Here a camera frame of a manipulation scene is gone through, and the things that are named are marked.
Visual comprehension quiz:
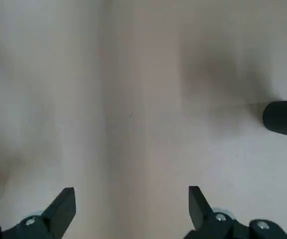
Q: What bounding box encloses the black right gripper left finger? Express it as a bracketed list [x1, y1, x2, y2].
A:
[0, 187, 76, 239]

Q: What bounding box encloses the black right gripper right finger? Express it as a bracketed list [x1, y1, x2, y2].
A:
[183, 185, 287, 239]

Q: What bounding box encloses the black cylindrical vase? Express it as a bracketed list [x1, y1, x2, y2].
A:
[262, 100, 287, 139]

